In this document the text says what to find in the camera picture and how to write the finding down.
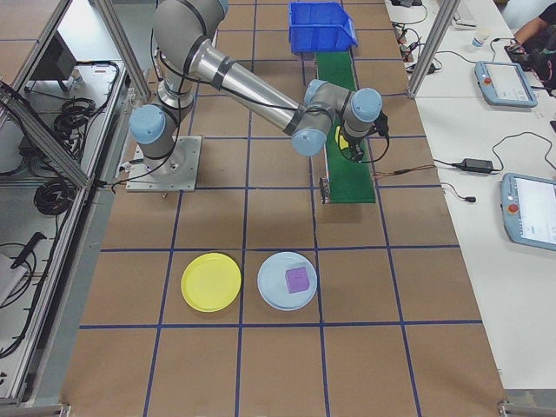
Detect purple foam block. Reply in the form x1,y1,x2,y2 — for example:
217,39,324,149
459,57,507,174
284,266,311,294

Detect bare person forearm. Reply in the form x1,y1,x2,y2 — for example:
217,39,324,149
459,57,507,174
515,17,551,45

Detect light blue round plate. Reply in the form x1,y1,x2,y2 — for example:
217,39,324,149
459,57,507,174
256,251,319,312

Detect yellow round plate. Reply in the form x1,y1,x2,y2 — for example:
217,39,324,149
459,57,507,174
180,252,243,313

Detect white side desk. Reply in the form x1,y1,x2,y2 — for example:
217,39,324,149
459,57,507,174
384,0,556,392

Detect blue plastic storage bin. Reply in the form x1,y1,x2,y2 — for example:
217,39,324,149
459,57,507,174
288,1,361,56

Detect light blue teach pendant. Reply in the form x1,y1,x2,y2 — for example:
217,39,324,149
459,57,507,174
499,172,556,252
473,60,539,108

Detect white keyboard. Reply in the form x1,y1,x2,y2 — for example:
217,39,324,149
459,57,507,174
453,1,480,29

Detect black shirt person torso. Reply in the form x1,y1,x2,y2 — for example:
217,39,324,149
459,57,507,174
535,2,556,32

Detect aluminium corner bar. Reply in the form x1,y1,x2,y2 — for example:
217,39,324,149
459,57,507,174
496,399,556,417
0,403,71,417

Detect black box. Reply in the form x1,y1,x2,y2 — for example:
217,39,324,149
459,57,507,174
31,31,80,83

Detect thin red wire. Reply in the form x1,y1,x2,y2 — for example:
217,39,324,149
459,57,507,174
372,164,438,178

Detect black cable with plug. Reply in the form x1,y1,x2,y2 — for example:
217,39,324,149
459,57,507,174
441,183,477,204

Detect aluminium extrusion post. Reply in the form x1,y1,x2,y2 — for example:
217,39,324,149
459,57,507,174
406,0,462,100
92,0,151,101

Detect white square base plate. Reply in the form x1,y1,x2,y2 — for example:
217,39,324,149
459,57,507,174
124,135,204,193

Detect black cable coil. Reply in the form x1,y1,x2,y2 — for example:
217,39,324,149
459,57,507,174
33,179,83,217
53,97,109,145

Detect metal bar V frame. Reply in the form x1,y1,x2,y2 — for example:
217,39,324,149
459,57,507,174
0,0,131,407

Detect black handle tool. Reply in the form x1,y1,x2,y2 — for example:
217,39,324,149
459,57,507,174
10,231,48,269

